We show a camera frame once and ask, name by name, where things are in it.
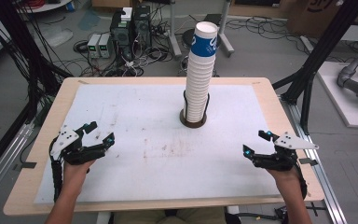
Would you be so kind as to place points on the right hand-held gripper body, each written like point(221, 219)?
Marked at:
point(276, 161)

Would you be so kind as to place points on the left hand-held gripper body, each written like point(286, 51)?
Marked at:
point(80, 154)

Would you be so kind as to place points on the stack of paper cups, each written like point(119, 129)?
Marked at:
point(199, 77)

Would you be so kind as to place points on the person's right hand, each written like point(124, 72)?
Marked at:
point(287, 179)

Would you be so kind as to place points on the person's left hand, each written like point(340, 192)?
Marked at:
point(74, 174)

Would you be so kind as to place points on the black tape piece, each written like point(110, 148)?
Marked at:
point(307, 161)
point(28, 165)

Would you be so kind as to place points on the white foam mat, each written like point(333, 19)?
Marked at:
point(136, 102)

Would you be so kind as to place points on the small electronic board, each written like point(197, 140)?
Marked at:
point(281, 213)

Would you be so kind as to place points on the grey power supply unit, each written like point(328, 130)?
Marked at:
point(105, 46)
point(93, 45)

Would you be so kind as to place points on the white platform board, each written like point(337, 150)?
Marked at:
point(341, 102)

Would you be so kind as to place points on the person's khaki trousers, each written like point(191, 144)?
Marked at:
point(167, 217)

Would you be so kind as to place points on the black computer tower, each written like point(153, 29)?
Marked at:
point(142, 28)
point(121, 32)

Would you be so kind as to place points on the grey metal stand leg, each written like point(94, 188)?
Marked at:
point(225, 34)
point(174, 31)

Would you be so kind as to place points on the black round stool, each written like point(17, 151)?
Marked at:
point(187, 39)

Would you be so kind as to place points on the brown cardboard box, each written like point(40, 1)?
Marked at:
point(317, 15)

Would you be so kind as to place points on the dark flat device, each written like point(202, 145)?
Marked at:
point(211, 17)

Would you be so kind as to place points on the aluminium rail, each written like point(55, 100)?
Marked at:
point(318, 175)
point(3, 155)

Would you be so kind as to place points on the black metal frame post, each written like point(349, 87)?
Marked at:
point(320, 53)
point(15, 40)

